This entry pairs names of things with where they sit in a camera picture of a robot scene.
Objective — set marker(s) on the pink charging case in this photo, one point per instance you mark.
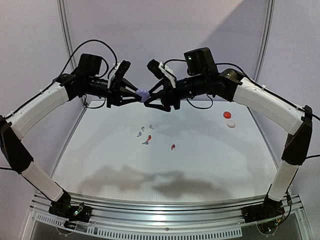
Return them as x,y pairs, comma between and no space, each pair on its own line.
231,124

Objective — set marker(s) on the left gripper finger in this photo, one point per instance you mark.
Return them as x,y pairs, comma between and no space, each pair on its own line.
128,100
128,85

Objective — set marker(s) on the aluminium frame post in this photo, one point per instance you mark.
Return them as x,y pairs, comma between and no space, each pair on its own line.
266,30
62,11

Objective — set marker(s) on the right aluminium frame post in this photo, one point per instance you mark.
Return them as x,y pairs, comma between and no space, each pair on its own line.
266,30

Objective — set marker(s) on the purple charging case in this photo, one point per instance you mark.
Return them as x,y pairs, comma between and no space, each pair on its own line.
144,94

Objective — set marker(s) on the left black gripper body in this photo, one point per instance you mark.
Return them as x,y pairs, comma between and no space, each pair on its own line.
112,93

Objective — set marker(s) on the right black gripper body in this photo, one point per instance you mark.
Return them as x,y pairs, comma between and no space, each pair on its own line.
170,93

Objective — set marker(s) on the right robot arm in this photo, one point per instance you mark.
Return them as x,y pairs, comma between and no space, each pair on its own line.
235,86

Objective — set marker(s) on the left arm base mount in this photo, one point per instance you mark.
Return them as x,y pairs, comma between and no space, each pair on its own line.
74,213

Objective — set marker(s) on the left aluminium frame post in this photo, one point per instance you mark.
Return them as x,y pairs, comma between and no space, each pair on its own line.
62,11

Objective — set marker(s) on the front aluminium rail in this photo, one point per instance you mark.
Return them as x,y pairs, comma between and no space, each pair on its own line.
134,212

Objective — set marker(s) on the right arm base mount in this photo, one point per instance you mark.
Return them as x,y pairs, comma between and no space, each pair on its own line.
263,211

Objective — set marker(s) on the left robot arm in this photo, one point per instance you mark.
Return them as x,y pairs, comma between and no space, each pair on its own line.
84,80

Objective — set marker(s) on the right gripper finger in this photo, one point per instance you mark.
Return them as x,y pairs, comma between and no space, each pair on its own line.
149,103
158,89

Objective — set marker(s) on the red charging case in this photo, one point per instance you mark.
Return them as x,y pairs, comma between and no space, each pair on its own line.
227,115

